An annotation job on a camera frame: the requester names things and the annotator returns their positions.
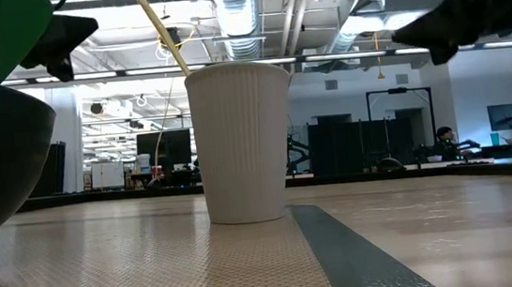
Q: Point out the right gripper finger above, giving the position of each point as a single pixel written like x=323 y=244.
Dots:
x=443 y=53
x=447 y=21

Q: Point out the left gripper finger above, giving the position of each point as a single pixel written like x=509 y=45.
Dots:
x=61 y=70
x=64 y=37

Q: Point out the wooden chopsticks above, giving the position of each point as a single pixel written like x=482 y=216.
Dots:
x=160 y=30

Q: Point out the white ribbed paper cup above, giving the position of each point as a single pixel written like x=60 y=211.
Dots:
x=243 y=145

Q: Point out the white pillar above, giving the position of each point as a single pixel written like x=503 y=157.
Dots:
x=69 y=133

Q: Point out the yellow hanging pendant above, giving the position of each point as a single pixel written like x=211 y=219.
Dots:
x=379 y=72

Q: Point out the person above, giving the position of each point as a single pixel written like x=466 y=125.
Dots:
x=445 y=141

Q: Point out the long ceiling light bar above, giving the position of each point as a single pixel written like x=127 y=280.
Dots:
x=346 y=54

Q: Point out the teal cup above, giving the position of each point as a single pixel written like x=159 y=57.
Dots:
x=495 y=139

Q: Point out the white cabinet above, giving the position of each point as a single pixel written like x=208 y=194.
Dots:
x=107 y=175

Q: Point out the black partition panel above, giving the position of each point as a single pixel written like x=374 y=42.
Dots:
x=360 y=145

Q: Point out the white bucket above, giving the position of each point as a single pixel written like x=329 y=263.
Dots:
x=143 y=164

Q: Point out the beige woven placemat grey stripe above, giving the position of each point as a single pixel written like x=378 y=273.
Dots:
x=155 y=271

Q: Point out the black metal frame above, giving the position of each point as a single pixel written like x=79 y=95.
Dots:
x=398 y=90

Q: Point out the wall mounted screen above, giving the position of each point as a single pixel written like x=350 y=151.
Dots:
x=504 y=116

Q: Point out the black ceiling camera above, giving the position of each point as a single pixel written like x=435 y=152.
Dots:
x=176 y=35

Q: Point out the black table edge rail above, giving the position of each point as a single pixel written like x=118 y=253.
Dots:
x=358 y=177

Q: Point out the silver ribbed ventilation duct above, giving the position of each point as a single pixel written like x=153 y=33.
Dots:
x=237 y=18

